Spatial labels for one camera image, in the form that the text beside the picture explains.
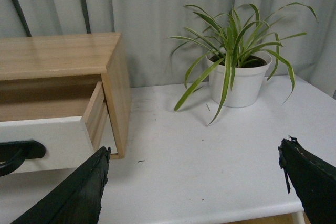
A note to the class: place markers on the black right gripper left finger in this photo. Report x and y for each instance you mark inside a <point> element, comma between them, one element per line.
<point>78,198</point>

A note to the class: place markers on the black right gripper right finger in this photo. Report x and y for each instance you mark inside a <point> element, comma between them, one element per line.
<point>312,178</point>

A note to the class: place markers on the white drawer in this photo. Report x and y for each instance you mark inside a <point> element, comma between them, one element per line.
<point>67,120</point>

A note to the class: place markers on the wooden drawer cabinet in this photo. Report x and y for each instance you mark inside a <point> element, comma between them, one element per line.
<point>71,60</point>

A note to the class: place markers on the white plant pot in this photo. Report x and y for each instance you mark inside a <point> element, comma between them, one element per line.
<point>246,85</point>

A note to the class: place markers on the green spider plant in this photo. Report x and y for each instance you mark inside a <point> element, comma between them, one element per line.
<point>233,46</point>

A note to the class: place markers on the grey curtain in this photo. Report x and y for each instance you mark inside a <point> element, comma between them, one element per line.
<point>148,25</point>

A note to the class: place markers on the black drawer handle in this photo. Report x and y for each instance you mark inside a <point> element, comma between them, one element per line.
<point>13,154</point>

